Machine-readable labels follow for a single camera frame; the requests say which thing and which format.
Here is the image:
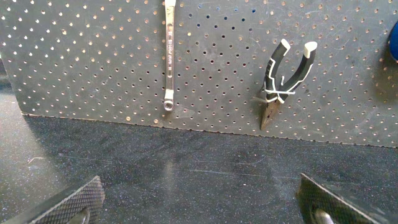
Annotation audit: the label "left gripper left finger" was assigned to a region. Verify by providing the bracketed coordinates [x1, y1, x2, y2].
[1, 175, 106, 224]

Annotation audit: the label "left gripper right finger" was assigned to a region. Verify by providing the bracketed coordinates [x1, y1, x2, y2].
[295, 172, 398, 224]

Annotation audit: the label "black and white pliers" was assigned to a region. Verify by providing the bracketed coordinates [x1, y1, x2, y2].
[259, 38, 318, 132]

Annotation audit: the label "wrench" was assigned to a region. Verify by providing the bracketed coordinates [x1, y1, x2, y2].
[162, 0, 177, 113]

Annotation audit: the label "roll of blue tape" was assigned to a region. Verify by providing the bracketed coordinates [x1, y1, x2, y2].
[387, 21, 398, 63]

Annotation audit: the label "black pegboard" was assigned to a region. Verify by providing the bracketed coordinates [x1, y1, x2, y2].
[0, 0, 398, 149]

